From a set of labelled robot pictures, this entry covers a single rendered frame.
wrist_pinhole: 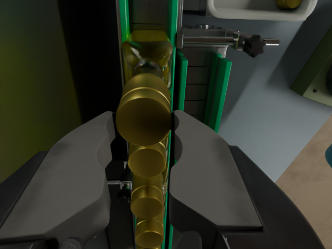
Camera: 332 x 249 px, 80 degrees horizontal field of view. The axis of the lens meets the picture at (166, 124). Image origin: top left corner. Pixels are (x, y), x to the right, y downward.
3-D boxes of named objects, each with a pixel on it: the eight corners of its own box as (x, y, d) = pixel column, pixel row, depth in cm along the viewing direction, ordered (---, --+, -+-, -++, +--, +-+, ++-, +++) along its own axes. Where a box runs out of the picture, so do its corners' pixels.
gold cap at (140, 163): (129, 121, 20) (124, 147, 16) (165, 120, 20) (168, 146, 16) (132, 149, 22) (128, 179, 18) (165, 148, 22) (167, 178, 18)
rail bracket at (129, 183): (107, 153, 52) (95, 195, 40) (134, 153, 52) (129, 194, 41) (109, 165, 54) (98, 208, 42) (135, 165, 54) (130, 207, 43)
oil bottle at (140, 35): (134, 26, 37) (115, 45, 19) (164, 26, 37) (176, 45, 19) (136, 58, 40) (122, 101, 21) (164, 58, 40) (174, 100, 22)
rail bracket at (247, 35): (172, 25, 37) (180, 32, 26) (260, 28, 38) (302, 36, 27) (171, 42, 38) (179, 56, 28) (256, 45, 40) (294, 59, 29)
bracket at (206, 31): (178, 22, 43) (182, 25, 37) (221, 24, 44) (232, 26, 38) (177, 40, 45) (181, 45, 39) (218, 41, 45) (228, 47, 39)
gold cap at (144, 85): (120, 72, 14) (108, 96, 11) (169, 72, 15) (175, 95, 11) (125, 116, 16) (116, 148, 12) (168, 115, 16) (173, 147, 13)
